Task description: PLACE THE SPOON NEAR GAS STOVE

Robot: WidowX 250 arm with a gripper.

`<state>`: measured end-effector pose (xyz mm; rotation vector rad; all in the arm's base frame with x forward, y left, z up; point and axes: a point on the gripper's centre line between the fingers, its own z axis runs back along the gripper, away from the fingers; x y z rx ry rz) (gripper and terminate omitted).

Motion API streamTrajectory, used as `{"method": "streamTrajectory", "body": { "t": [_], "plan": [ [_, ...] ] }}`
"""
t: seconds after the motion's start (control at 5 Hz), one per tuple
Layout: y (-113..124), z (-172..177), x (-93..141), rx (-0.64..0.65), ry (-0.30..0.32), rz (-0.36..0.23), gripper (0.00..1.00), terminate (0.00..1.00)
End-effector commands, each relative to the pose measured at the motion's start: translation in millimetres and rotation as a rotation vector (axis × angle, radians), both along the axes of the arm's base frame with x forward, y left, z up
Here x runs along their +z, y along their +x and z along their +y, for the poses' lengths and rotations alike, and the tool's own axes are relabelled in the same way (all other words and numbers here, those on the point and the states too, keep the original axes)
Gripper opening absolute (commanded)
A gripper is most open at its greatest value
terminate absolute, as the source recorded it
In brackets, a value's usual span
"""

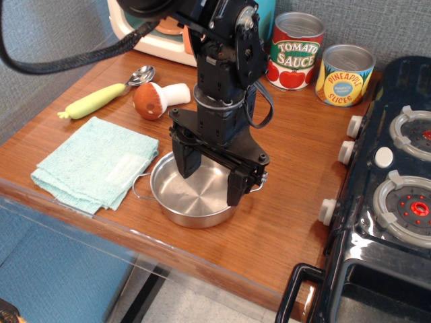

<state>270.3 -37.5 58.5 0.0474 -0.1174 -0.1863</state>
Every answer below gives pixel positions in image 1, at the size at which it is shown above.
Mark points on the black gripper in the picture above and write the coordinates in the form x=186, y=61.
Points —
x=221, y=131

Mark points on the stainless steel pot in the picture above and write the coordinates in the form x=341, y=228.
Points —
x=197, y=202

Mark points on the spoon with yellow-green handle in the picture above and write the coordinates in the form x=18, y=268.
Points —
x=102, y=97

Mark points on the toy microwave teal and cream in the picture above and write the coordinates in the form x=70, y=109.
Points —
x=170, y=42

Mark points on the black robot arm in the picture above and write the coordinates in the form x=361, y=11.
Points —
x=230, y=58

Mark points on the pineapple slices tin can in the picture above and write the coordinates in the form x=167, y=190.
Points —
x=344, y=74

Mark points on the plush brown mushroom toy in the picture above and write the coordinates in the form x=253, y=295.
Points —
x=151, y=101

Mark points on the tomato sauce tin can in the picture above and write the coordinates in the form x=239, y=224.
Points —
x=296, y=42

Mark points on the black toy stove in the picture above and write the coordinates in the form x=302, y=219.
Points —
x=377, y=253

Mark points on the light teal folded cloth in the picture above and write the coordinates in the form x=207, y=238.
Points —
x=96, y=166

